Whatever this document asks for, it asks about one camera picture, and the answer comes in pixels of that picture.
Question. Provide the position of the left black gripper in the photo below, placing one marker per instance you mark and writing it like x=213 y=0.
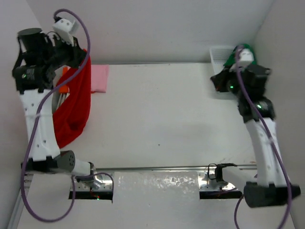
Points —
x=78 y=54

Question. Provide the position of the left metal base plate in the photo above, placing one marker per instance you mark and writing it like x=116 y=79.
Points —
x=102 y=182

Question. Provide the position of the pink t shirt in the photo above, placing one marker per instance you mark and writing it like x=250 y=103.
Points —
x=99 y=78

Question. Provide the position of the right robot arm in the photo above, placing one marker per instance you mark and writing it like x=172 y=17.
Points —
x=270 y=188

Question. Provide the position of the metal base plate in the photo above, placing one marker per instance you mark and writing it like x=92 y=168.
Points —
x=208 y=183
x=102 y=182

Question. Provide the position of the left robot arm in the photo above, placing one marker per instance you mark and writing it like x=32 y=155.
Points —
x=53 y=78

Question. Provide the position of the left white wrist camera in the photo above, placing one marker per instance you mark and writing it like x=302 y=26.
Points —
x=66 y=30

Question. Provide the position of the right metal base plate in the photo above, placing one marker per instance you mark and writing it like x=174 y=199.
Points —
x=208 y=183

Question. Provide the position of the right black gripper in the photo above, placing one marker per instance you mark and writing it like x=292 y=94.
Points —
x=219 y=79

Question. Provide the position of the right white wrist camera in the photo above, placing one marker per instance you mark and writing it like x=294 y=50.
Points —
x=243 y=58

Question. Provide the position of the orange t shirt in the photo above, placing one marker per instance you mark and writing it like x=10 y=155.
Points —
x=64 y=89

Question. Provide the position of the green t shirt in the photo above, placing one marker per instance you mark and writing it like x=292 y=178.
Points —
x=231 y=60

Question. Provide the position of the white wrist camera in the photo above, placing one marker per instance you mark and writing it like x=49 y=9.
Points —
x=243 y=58
x=66 y=30

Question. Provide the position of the white plastic bin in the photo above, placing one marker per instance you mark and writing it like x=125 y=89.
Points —
x=219 y=55

